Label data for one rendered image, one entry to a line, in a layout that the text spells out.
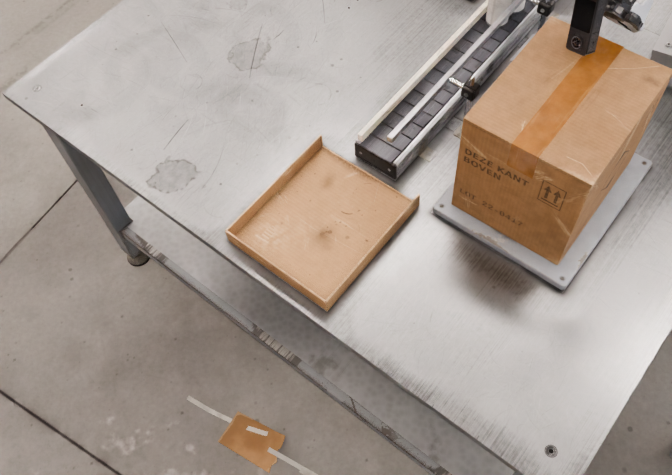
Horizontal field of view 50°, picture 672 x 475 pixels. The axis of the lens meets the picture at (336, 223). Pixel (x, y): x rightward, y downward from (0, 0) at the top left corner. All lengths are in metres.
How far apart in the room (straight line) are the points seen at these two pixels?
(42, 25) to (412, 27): 1.97
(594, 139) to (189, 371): 1.46
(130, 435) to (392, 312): 1.12
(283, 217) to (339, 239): 0.13
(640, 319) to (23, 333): 1.85
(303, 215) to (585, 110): 0.58
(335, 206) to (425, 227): 0.19
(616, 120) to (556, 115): 0.10
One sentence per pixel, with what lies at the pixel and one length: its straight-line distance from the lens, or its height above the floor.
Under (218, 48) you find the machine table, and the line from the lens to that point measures 1.81.
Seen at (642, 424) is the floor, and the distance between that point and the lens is 2.27.
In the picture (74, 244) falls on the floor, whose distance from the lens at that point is 2.61.
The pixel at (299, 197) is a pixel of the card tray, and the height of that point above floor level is 0.83.
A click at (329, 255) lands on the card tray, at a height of 0.83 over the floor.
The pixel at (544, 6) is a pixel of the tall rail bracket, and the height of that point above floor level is 0.97.
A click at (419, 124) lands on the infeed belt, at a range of 1.54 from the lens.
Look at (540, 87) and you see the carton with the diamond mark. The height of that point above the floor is 1.12.
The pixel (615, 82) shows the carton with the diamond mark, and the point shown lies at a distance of 1.34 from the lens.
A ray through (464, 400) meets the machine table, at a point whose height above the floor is 0.83.
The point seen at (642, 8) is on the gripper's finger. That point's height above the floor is 1.19.
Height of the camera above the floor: 2.07
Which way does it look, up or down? 58 degrees down
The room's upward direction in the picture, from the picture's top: 7 degrees counter-clockwise
